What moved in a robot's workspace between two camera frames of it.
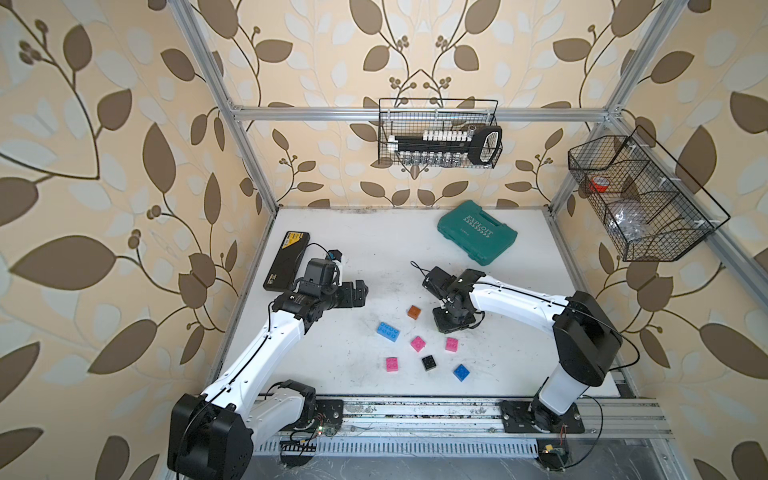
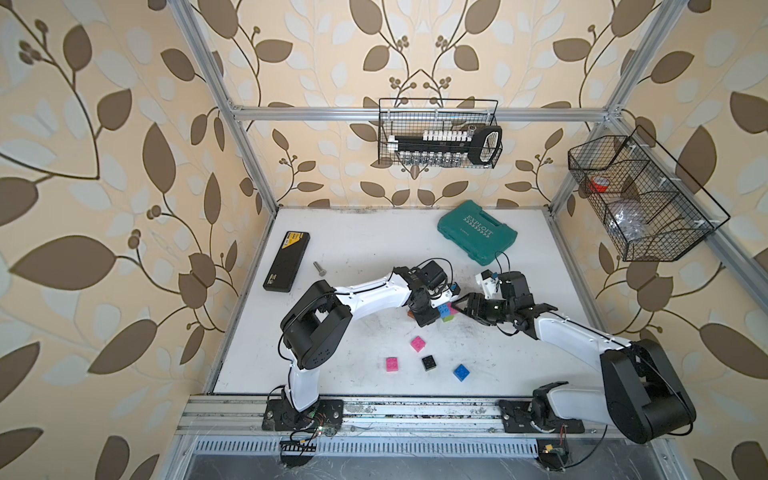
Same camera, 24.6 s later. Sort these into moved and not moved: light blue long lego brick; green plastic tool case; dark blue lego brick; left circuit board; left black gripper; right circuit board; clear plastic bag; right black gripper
Moved: left black gripper; light blue long lego brick; right black gripper
Not moved: clear plastic bag; dark blue lego brick; left circuit board; right circuit board; green plastic tool case
